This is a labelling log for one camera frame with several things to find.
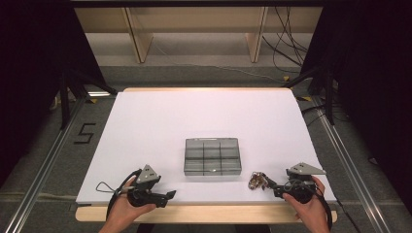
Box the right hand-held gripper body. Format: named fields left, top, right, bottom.
left=273, top=162, right=326, bottom=205

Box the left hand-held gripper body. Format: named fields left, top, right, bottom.
left=126, top=164, right=162, bottom=208

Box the gold beaded bracelet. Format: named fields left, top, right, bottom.
left=248, top=171, right=270, bottom=191

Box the clear plastic compartment box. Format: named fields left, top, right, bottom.
left=184, top=137, right=243, bottom=177

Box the person's right hand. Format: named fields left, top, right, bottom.
left=282, top=176, right=328, bottom=226

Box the person's left hand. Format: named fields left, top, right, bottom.
left=108, top=178, right=157, bottom=227

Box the wooden table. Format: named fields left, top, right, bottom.
left=75, top=86, right=338, bottom=224

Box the white table mat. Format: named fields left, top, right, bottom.
left=76, top=90, right=338, bottom=206

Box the black metal stand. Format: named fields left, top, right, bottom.
left=285, top=64, right=336, bottom=125
left=57, top=64, right=118, bottom=130

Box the black curtain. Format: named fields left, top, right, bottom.
left=299, top=0, right=412, bottom=215
left=0, top=0, right=109, bottom=188

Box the wooden shelf unit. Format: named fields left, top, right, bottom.
left=74, top=6, right=324, bottom=64

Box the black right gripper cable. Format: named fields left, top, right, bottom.
left=310, top=183, right=333, bottom=231

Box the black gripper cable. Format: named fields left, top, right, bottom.
left=310, top=183, right=333, bottom=231
left=106, top=168, right=144, bottom=221

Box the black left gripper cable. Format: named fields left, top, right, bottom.
left=106, top=168, right=144, bottom=221

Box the thin grey wire loop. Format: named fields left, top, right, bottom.
left=95, top=181, right=130, bottom=194

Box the black floor cable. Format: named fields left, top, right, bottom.
left=334, top=197, right=358, bottom=233

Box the aluminium floor rail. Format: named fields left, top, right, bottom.
left=310, top=96, right=393, bottom=233
left=3, top=96, right=86, bottom=233

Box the white floor cable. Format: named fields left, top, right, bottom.
left=152, top=42, right=287, bottom=83

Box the bundle of black cables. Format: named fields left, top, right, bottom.
left=261, top=6, right=309, bottom=75

